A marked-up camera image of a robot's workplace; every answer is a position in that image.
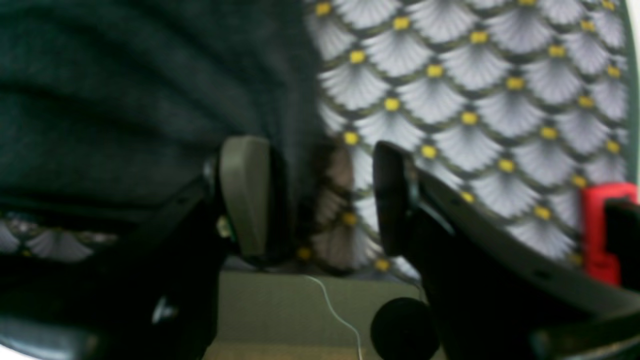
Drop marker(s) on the dark grey T-shirt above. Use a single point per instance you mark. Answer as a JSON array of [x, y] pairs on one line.
[[109, 107]]

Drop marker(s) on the fan-patterned table cloth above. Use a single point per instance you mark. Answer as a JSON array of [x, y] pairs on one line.
[[517, 105]]

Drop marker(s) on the right edge red clamp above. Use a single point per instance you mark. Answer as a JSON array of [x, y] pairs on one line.
[[598, 262]]

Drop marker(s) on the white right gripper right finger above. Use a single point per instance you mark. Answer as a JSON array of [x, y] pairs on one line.
[[492, 297]]

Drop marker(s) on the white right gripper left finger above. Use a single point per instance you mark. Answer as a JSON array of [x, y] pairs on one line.
[[227, 209]]

